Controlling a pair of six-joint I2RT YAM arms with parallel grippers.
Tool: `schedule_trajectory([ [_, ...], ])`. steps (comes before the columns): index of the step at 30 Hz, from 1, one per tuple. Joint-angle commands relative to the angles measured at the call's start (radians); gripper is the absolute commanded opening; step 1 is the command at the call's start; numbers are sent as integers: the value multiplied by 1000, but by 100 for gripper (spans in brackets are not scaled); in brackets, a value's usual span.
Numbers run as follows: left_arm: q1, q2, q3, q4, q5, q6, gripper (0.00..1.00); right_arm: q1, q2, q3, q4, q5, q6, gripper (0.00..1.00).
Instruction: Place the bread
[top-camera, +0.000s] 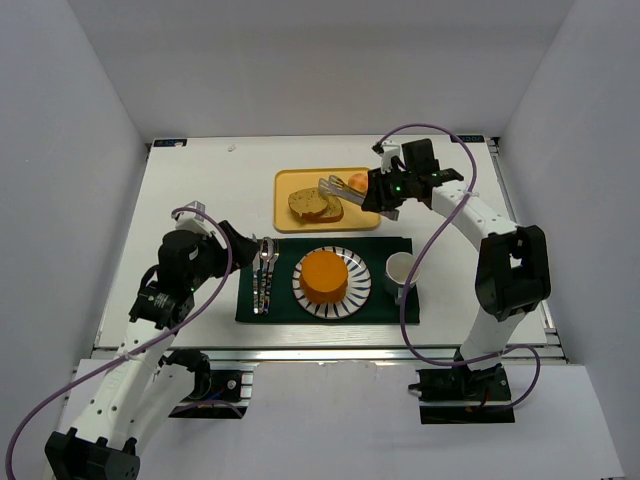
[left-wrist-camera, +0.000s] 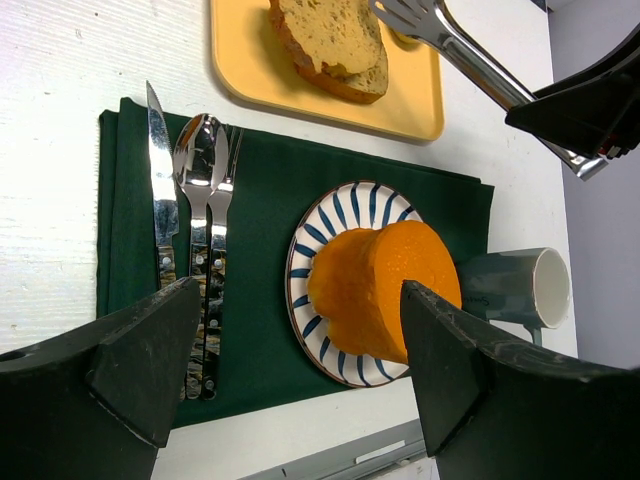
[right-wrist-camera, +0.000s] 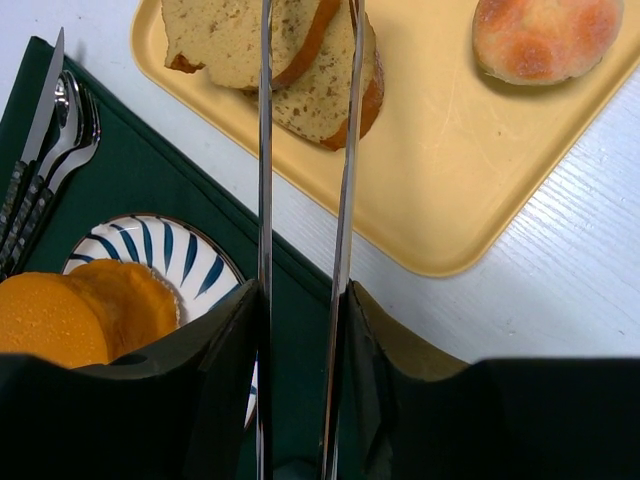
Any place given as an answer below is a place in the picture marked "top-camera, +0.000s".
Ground metal kitchen tongs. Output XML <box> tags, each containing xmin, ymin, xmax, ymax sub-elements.
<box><xmin>318</xmin><ymin>175</ymin><xmax>366</xmax><ymax>206</ymax></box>

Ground round orange bread loaf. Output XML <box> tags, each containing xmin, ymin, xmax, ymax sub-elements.
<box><xmin>299</xmin><ymin>250</ymin><xmax>348</xmax><ymax>304</ymax></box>

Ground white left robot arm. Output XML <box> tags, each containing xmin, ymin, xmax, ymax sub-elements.
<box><xmin>45</xmin><ymin>202</ymin><xmax>259</xmax><ymax>479</ymax></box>

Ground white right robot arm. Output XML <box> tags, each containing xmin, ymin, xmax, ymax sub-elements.
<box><xmin>361</xmin><ymin>139</ymin><xmax>551</xmax><ymax>372</ymax></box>

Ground small round bread roll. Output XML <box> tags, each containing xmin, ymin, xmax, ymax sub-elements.
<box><xmin>348</xmin><ymin>172</ymin><xmax>368</xmax><ymax>194</ymax></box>

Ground seeded bread slice bottom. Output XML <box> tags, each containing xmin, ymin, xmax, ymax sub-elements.
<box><xmin>315</xmin><ymin>195</ymin><xmax>344</xmax><ymax>223</ymax></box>

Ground seeded bread slice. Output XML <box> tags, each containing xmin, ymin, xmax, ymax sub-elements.
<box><xmin>288</xmin><ymin>187</ymin><xmax>329</xmax><ymax>219</ymax></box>
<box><xmin>315</xmin><ymin>195</ymin><xmax>344</xmax><ymax>223</ymax></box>

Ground seeded bread slice top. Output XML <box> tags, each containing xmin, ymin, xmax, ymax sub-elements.
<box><xmin>288</xmin><ymin>187</ymin><xmax>329</xmax><ymax>219</ymax></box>

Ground yellow serving tray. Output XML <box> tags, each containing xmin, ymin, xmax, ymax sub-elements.
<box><xmin>273</xmin><ymin>167</ymin><xmax>381</xmax><ymax>233</ymax></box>

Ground dark green placemat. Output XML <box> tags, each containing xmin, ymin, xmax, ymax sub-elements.
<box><xmin>235</xmin><ymin>237</ymin><xmax>413</xmax><ymax>325</ymax></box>

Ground grey ceramic mug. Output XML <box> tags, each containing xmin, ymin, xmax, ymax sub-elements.
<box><xmin>384</xmin><ymin>252</ymin><xmax>416</xmax><ymax>306</ymax></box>

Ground blue striped white plate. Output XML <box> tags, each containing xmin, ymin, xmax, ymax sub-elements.
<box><xmin>292</xmin><ymin>246</ymin><xmax>372</xmax><ymax>322</ymax></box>

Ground blue label sticker right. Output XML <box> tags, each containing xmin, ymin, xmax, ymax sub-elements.
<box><xmin>450</xmin><ymin>134</ymin><xmax>486</xmax><ymax>143</ymax></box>

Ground blue label sticker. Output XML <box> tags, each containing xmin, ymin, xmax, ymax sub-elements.
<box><xmin>153</xmin><ymin>138</ymin><xmax>187</xmax><ymax>148</ymax></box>
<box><xmin>450</xmin><ymin>134</ymin><xmax>486</xmax><ymax>143</ymax></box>

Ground blue label sticker left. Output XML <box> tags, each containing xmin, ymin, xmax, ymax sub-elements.
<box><xmin>153</xmin><ymin>138</ymin><xmax>187</xmax><ymax>148</ymax></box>

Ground patterned handle knife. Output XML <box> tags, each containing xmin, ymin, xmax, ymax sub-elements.
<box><xmin>252</xmin><ymin>234</ymin><xmax>261</xmax><ymax>315</ymax></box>

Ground patterned handle fork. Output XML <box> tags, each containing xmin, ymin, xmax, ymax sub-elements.
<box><xmin>258</xmin><ymin>237</ymin><xmax>273</xmax><ymax>315</ymax></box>

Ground patterned handle spoon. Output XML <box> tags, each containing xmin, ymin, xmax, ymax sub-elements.
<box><xmin>263</xmin><ymin>239</ymin><xmax>280</xmax><ymax>315</ymax></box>

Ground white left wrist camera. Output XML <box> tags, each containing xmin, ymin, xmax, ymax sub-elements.
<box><xmin>171</xmin><ymin>200</ymin><xmax>212</xmax><ymax>237</ymax></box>

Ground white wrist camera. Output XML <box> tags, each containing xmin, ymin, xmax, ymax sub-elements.
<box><xmin>171</xmin><ymin>200</ymin><xmax>212</xmax><ymax>237</ymax></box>
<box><xmin>372</xmin><ymin>140</ymin><xmax>405</xmax><ymax>174</ymax></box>

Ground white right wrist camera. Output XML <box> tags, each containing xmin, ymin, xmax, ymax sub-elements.
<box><xmin>372</xmin><ymin>140</ymin><xmax>405</xmax><ymax>174</ymax></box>

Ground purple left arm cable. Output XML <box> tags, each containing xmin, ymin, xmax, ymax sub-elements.
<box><xmin>8</xmin><ymin>208</ymin><xmax>234</xmax><ymax>476</ymax></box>

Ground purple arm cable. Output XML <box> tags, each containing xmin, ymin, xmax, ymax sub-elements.
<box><xmin>377</xmin><ymin>122</ymin><xmax>542</xmax><ymax>414</ymax></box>
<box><xmin>8</xmin><ymin>208</ymin><xmax>234</xmax><ymax>476</ymax></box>

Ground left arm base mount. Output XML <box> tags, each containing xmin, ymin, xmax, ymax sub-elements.
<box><xmin>158</xmin><ymin>349</ymin><xmax>248</xmax><ymax>420</ymax></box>

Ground aluminium table front rail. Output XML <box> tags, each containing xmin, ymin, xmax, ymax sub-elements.
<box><xmin>89</xmin><ymin>338</ymin><xmax>567</xmax><ymax>363</ymax></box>

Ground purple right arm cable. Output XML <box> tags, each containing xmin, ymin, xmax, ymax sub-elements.
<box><xmin>377</xmin><ymin>122</ymin><xmax>542</xmax><ymax>414</ymax></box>

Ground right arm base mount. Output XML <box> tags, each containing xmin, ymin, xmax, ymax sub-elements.
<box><xmin>408</xmin><ymin>364</ymin><xmax>515</xmax><ymax>425</ymax></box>

